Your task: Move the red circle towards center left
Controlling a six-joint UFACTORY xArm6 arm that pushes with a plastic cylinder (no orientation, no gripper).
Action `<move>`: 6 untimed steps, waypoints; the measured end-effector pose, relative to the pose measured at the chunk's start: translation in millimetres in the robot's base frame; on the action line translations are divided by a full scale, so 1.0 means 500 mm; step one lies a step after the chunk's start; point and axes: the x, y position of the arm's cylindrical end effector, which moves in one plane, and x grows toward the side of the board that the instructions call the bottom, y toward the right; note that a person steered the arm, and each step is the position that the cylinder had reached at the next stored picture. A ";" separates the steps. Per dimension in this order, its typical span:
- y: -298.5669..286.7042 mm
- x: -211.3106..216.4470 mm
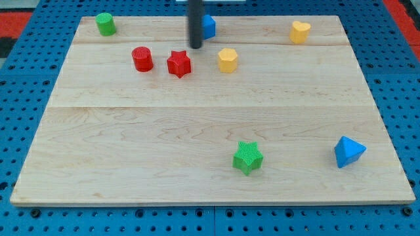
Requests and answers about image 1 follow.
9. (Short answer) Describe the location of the yellow hexagon block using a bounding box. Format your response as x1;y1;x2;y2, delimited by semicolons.
218;48;238;73

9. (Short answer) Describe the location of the blue cube block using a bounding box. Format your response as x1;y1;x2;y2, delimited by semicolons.
202;14;216;39

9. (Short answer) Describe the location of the yellow heart block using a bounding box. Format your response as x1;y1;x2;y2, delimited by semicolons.
289;21;311;44

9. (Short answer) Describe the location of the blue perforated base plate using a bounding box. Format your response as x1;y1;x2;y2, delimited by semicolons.
1;0;419;235

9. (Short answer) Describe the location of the green star block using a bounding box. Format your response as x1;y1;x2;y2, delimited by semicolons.
232;141;264;176

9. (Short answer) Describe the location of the blue triangle block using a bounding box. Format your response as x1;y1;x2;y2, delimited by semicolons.
334;136;367;168

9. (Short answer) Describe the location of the green cylinder block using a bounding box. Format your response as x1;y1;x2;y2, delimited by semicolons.
95;12;116;36

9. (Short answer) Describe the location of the light wooden board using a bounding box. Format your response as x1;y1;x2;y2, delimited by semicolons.
10;16;415;207

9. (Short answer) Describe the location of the red cylinder block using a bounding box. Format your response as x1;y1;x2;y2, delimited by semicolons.
131;47;154;72

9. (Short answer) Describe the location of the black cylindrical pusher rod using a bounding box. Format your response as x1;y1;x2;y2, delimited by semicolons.
188;0;204;49

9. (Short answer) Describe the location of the red star block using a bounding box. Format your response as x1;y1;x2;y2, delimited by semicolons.
167;50;192;79

